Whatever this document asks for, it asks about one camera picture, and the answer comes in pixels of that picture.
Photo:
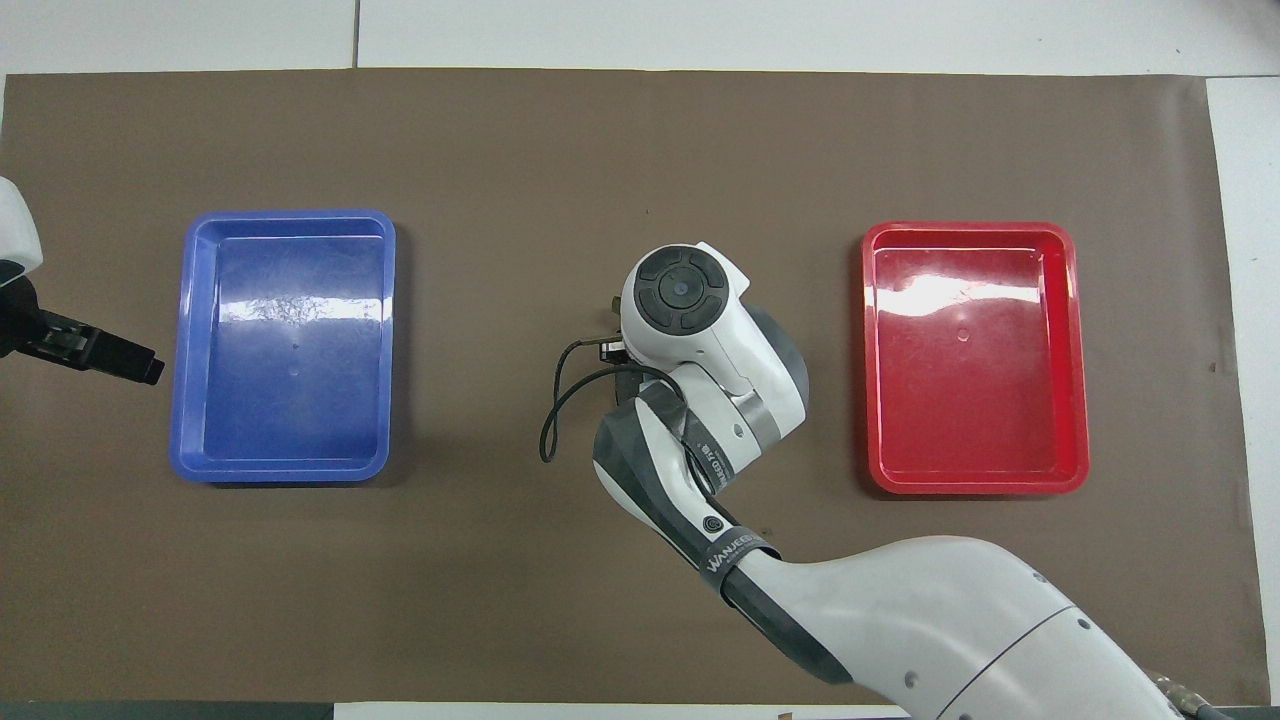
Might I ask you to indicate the grey arm base connector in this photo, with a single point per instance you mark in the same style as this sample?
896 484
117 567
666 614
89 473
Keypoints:
1190 700

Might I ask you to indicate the brown table mat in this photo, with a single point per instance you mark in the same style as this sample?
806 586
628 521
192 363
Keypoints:
640 150

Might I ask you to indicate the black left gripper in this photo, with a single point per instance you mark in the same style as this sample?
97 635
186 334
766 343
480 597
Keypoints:
20 320

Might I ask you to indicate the red plastic tray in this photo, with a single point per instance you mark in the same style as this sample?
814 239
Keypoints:
970 400

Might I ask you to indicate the blue plastic tray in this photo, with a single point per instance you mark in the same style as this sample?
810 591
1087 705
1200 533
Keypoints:
280 400

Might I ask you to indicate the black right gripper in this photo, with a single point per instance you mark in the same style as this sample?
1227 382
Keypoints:
628 385

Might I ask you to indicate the curved brake shoe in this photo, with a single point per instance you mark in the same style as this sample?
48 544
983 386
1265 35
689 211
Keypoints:
615 312

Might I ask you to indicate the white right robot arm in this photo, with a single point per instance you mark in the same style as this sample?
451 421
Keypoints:
900 620

